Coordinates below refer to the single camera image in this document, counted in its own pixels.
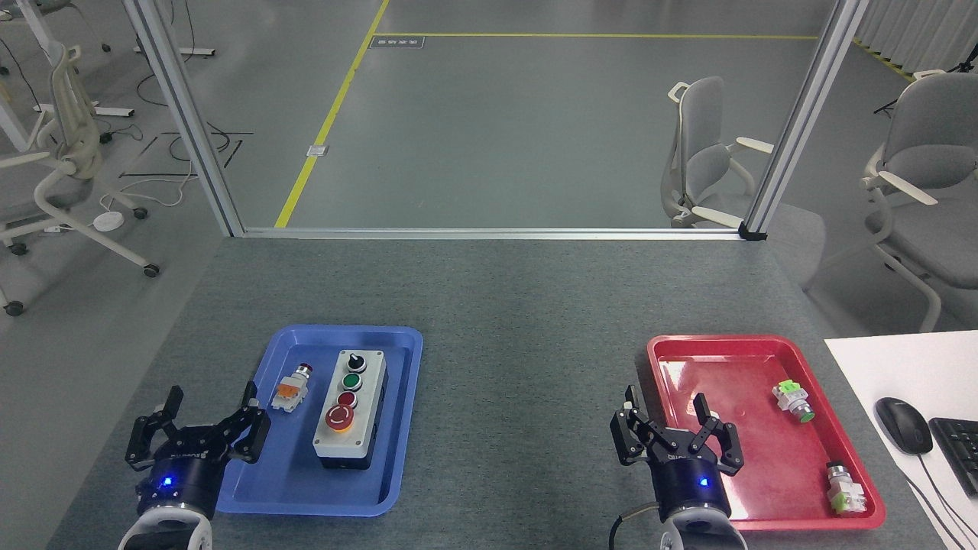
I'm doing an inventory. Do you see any grey control box with buttons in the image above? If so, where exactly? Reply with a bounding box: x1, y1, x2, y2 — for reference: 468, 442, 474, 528
312, 350, 388, 470

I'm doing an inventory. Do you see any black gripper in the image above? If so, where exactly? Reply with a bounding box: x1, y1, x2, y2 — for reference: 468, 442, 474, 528
125, 380, 272, 519
610, 386, 744, 526

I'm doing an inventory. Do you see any white curtain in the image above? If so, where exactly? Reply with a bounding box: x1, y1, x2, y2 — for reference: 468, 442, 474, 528
850, 0, 978, 75

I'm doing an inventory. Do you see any white desk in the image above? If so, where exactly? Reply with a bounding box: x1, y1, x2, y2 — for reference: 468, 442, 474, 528
824, 330, 978, 550

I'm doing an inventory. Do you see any red plastic tray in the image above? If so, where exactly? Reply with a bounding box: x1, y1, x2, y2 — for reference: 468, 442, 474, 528
646, 334, 887, 532

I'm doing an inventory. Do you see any black tripod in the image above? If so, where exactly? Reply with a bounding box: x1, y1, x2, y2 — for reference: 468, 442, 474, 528
873, 60, 978, 115

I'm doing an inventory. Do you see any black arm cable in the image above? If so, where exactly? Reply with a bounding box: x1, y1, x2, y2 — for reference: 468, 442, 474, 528
608, 503, 667, 550

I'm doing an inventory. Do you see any red push button orange base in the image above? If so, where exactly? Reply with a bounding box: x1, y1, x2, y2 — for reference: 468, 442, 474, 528
270, 364, 314, 415

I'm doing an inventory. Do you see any silver push button green base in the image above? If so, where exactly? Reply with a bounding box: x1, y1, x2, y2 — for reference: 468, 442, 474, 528
825, 461, 867, 516

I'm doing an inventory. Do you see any black keyboard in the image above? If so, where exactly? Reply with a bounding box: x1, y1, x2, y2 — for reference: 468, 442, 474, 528
929, 417, 978, 497

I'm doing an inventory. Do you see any black computer mouse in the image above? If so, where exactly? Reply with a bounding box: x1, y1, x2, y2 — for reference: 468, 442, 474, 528
875, 397, 934, 456

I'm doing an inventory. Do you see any green push button switch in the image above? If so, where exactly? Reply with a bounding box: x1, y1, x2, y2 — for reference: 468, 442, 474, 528
771, 380, 816, 424

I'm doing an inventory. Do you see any grey mesh office chair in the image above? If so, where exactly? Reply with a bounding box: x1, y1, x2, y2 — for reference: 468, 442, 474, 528
0, 42, 161, 318

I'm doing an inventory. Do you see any grey office chair white frame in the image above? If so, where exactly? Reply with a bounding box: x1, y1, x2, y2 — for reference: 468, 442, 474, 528
860, 70, 978, 334
661, 76, 776, 230

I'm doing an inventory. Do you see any black floor cable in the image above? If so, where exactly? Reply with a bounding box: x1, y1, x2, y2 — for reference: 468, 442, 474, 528
136, 73, 254, 167

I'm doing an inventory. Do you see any black mouse cable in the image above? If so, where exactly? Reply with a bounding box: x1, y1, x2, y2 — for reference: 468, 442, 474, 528
900, 452, 973, 550

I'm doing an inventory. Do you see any silver aluminium rail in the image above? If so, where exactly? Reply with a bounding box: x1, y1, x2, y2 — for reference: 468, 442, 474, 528
241, 227, 746, 242

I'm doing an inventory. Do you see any silver aluminium post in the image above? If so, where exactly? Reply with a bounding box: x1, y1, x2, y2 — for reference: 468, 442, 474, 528
122, 0, 246, 238
738, 0, 872, 242

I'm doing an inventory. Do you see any white desk foot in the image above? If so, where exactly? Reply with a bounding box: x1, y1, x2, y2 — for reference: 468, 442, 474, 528
34, 102, 135, 119
134, 44, 216, 59

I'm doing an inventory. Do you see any white floor cable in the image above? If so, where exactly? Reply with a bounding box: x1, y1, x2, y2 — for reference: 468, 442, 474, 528
99, 170, 198, 216

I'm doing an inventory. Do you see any blue plastic tray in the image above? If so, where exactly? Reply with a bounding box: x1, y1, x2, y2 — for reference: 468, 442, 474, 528
208, 325, 424, 518

